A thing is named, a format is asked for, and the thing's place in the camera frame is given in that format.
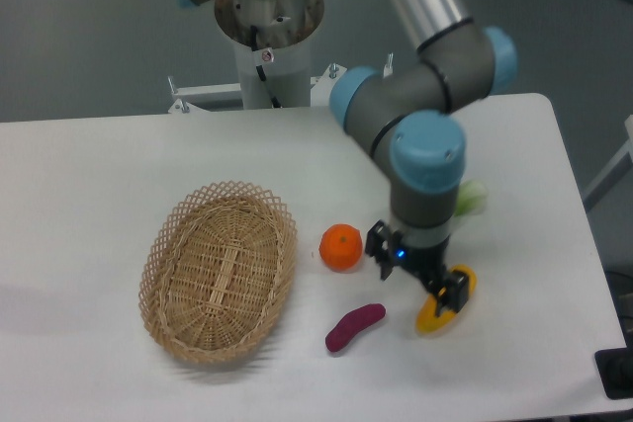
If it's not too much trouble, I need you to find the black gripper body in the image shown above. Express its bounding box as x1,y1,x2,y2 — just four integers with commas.
390,231,449,294

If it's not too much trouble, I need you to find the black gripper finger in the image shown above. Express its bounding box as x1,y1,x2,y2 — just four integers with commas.
423,267,469,316
365,220,402,280

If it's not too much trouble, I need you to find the purple sweet potato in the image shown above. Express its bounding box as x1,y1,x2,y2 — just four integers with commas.
324,303,387,353

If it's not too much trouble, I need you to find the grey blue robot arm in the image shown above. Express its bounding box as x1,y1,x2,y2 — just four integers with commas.
177,0,517,314

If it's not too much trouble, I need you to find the orange toy pumpkin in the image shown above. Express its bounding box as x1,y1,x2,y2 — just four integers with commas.
318,223,363,272

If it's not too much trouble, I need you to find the green bok choy toy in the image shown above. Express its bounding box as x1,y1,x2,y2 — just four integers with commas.
454,180,489,218

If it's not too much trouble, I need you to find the woven wicker basket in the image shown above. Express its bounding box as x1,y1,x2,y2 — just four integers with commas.
138,181,298,364

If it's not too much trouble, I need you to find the black device at right edge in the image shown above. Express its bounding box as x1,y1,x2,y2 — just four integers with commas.
594,348,632,400

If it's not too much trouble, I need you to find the black cable on pedestal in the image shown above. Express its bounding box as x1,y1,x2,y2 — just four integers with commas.
249,26,283,110

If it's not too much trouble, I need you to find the white frame leg right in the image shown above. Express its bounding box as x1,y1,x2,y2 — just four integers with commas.
582,116,632,212

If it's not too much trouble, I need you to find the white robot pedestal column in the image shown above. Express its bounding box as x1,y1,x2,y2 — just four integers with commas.
215,0,324,110

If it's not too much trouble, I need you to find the white metal frame bracket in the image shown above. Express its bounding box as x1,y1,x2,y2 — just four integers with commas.
166,52,397,114

